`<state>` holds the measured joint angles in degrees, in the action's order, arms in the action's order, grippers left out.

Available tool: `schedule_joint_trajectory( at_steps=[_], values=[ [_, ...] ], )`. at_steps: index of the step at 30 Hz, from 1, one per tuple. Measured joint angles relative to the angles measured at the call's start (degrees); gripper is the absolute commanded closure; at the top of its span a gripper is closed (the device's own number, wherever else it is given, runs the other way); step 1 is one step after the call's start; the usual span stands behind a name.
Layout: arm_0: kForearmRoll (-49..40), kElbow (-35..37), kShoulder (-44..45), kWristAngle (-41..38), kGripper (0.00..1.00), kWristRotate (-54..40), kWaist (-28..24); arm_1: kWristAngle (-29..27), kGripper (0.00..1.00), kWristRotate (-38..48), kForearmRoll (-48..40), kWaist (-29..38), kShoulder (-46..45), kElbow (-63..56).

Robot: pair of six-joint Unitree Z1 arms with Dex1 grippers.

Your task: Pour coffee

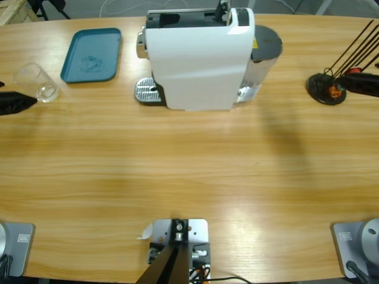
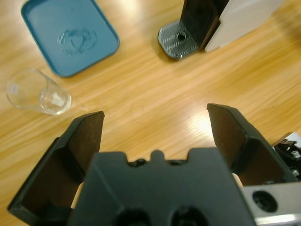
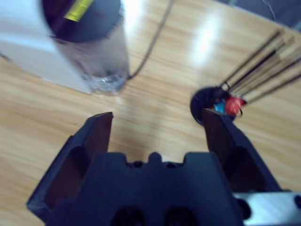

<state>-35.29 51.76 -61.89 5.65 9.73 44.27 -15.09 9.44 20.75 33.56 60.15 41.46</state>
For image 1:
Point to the red coffee capsule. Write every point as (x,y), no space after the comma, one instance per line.
(353,70)

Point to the clear drinking glass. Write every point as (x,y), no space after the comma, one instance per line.
(29,77)

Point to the white capsule coffee machine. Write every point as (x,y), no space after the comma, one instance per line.
(192,65)

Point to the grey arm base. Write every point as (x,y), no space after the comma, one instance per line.
(17,248)
(358,245)

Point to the orange coffee capsule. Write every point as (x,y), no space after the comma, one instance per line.
(334,92)

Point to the black capsule holder with rods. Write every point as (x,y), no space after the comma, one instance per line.
(318,85)

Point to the grey metal leg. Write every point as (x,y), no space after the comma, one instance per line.
(322,7)

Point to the black stand legs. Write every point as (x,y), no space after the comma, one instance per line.
(44,9)

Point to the teal plastic tray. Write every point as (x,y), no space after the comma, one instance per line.
(91,44)

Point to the chrome slotted drip tray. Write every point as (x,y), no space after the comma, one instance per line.
(145,90)

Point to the white tape tab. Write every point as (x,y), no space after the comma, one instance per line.
(146,232)

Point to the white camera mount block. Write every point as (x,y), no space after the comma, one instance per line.
(198,233)

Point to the dark camera post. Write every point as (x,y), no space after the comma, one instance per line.
(171,266)

